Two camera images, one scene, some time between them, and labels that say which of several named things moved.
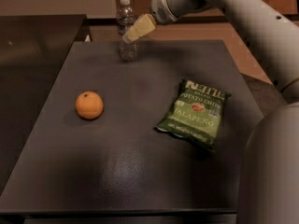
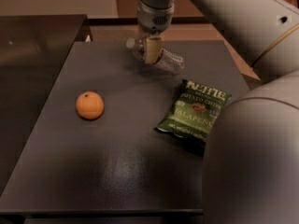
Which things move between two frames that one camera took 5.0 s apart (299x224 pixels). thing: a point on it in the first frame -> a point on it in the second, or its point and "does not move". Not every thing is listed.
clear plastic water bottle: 124,19 -> 166,59
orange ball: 89,105 does not move
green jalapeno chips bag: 196,114 does not move
